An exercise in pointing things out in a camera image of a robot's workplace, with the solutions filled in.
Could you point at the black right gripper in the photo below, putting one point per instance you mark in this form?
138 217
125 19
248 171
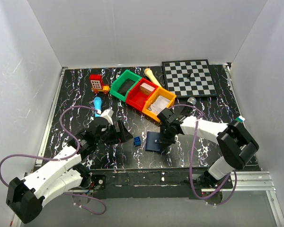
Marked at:
166 137

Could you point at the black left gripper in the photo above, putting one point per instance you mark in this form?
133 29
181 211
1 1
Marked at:
120 132

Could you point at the navy blue card holder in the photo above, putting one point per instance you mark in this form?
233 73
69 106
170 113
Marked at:
153 142

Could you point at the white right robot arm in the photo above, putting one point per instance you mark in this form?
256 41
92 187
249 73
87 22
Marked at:
235 142

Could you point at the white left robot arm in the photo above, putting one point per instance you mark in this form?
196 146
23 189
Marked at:
27 196

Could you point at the white cards stack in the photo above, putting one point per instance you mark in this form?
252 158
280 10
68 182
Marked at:
158 105

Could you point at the blue lego brick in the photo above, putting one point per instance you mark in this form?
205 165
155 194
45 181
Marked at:
137 141

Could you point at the black silver microphone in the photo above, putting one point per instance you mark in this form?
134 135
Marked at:
190 104

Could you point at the blue toy microphone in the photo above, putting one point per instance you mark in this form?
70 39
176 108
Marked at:
97 102

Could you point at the red plastic bin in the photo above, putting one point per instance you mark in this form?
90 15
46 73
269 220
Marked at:
136 98

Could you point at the green plastic bin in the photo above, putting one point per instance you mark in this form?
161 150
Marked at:
118 82

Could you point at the yellow plastic bin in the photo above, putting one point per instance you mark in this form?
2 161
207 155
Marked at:
158 92

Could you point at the red yellow toy train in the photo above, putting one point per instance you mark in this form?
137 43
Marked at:
97 84

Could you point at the black white chessboard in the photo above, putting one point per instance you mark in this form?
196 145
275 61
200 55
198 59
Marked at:
200 84

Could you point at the cream toy microphone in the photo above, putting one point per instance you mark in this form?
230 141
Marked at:
149 74

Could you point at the green lego brick stack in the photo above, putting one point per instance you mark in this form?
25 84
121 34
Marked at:
240 119

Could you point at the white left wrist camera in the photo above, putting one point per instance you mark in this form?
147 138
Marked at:
107 114

